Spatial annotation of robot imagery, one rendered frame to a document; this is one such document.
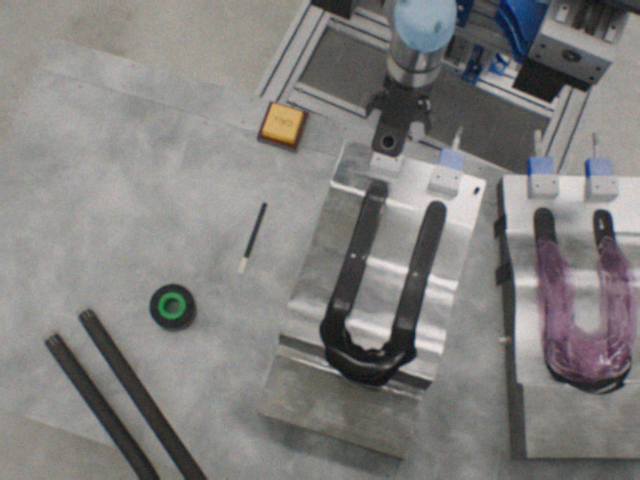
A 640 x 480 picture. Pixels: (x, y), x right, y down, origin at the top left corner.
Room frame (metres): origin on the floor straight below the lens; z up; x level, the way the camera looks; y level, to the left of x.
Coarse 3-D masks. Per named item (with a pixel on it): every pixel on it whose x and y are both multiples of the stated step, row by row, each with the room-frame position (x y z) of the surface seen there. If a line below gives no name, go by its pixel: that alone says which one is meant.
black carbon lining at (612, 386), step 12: (540, 216) 0.48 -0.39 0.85; (552, 216) 0.48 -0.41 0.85; (600, 216) 0.48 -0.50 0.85; (540, 228) 0.45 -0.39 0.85; (552, 228) 0.46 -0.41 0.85; (600, 228) 0.46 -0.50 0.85; (612, 228) 0.46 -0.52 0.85; (552, 240) 0.43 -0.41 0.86; (600, 240) 0.44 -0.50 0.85; (552, 372) 0.20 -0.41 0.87; (624, 372) 0.20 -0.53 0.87; (576, 384) 0.18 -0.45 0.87; (588, 384) 0.18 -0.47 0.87; (600, 384) 0.18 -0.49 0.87; (612, 384) 0.18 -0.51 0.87; (624, 384) 0.18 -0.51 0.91
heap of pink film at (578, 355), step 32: (544, 256) 0.39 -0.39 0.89; (608, 256) 0.40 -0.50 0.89; (544, 288) 0.33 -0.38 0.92; (576, 288) 0.34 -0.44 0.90; (608, 288) 0.33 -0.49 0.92; (544, 320) 0.28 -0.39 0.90; (576, 320) 0.28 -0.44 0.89; (608, 320) 0.28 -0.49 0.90; (544, 352) 0.23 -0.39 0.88; (576, 352) 0.23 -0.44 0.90; (608, 352) 0.23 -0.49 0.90
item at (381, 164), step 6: (378, 156) 0.55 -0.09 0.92; (384, 156) 0.55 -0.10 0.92; (402, 156) 0.55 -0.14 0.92; (372, 162) 0.53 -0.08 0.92; (378, 162) 0.53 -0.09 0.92; (384, 162) 0.54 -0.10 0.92; (390, 162) 0.54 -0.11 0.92; (396, 162) 0.54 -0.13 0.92; (372, 168) 0.53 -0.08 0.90; (378, 168) 0.53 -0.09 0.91; (384, 168) 0.52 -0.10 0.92; (390, 168) 0.52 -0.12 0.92; (396, 168) 0.53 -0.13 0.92; (384, 174) 0.52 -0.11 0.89; (390, 174) 0.52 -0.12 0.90; (396, 174) 0.52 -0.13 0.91
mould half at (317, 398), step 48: (336, 192) 0.49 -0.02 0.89; (432, 192) 0.50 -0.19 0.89; (480, 192) 0.50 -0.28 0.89; (336, 240) 0.40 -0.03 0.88; (384, 240) 0.40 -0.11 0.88; (384, 288) 0.32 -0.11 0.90; (432, 288) 0.32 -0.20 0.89; (288, 336) 0.22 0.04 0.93; (384, 336) 0.23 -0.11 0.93; (432, 336) 0.23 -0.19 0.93; (288, 384) 0.15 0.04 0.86; (336, 384) 0.16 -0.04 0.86; (336, 432) 0.08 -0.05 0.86; (384, 432) 0.08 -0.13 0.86
